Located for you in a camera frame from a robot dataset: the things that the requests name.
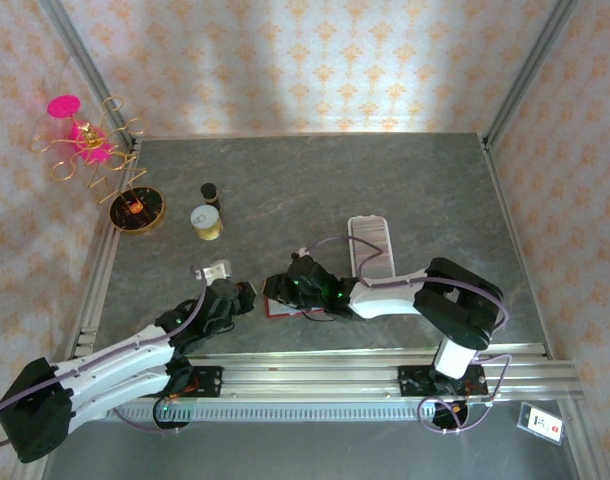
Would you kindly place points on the gold can with white lid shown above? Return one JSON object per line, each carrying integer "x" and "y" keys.
{"x": 206, "y": 222}

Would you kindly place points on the pink paper disc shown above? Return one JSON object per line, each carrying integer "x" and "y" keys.
{"x": 87, "y": 147}
{"x": 63, "y": 106}

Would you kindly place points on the red card holder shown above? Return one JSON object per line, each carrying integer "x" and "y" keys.
{"x": 285, "y": 310}

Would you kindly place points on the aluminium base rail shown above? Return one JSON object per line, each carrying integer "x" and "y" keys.
{"x": 310, "y": 377}

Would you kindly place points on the white badge tag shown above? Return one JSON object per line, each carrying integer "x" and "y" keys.
{"x": 540, "y": 422}

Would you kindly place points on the aluminium table side rail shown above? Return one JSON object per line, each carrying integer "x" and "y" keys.
{"x": 106, "y": 245}
{"x": 518, "y": 250}

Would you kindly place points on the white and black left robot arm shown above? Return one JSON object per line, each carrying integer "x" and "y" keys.
{"x": 115, "y": 355}

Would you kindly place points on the white slotted plastic basket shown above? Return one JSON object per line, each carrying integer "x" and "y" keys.
{"x": 350, "y": 235}

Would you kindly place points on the small dark bottle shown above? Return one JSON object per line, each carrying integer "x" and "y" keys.
{"x": 210, "y": 192}

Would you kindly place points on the aluminium frame post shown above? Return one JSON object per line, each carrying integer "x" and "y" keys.
{"x": 91, "y": 70}
{"x": 527, "y": 70}

